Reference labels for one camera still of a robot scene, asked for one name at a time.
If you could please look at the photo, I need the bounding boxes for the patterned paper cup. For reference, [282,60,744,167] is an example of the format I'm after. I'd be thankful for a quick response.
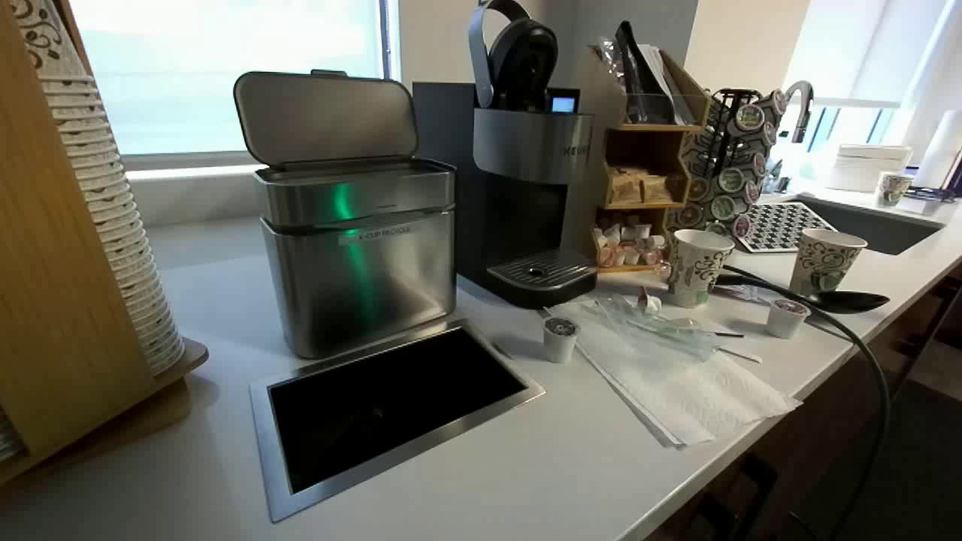
[791,228,866,296]
[667,228,735,305]

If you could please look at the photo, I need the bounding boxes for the small cup by sink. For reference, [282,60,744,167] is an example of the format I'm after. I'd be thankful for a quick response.
[875,172,911,206]

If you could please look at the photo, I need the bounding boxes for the wooden cup dispenser stand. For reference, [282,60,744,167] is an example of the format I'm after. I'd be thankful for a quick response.
[0,0,209,488]

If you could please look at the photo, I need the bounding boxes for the coffee pod near chute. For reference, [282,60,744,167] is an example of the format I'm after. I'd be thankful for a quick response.
[545,319,578,363]

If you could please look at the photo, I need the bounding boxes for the stainless steel lidded bin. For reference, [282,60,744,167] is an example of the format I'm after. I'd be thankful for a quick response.
[233,71,453,356]

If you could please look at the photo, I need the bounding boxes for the black silver coffee machine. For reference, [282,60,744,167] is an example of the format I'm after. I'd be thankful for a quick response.
[411,0,596,305]

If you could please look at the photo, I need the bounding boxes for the white paper napkins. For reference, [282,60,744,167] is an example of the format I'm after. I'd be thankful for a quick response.
[546,293,801,446]

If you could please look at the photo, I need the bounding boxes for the wooden condiment organizer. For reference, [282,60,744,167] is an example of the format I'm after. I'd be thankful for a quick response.
[589,22,708,272]

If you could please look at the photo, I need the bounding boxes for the coffee pod carousel rack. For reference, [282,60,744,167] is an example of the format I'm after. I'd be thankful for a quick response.
[672,89,785,241]

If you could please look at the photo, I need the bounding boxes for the coffee pod near spoon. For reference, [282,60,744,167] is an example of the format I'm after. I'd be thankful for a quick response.
[768,300,808,338]

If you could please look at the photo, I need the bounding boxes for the black plastic spoon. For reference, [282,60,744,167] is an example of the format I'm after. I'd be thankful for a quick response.
[718,275,889,312]

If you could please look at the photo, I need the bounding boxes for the sink faucet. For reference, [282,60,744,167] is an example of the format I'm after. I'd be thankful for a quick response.
[785,82,816,145]

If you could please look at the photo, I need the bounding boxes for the stack of paper cups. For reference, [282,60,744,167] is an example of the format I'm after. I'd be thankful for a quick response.
[4,0,185,374]

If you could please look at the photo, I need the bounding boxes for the countertop trash chute frame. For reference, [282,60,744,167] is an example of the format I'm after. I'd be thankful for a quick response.
[249,322,542,524]

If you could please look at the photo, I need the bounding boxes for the black cable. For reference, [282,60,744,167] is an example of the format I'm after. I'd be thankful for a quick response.
[718,262,895,541]

